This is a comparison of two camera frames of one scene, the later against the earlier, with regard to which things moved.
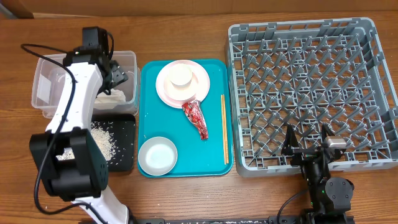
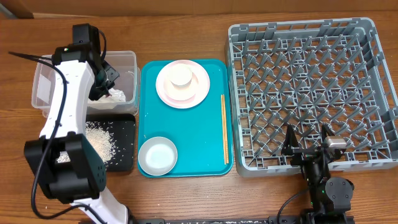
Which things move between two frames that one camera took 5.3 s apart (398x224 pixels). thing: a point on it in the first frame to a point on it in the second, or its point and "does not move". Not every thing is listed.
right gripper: x=290 y=147 does not move
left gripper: x=119 y=76 to x=112 y=74
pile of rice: x=104 y=137 does not move
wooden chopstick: x=226 y=130 does not move
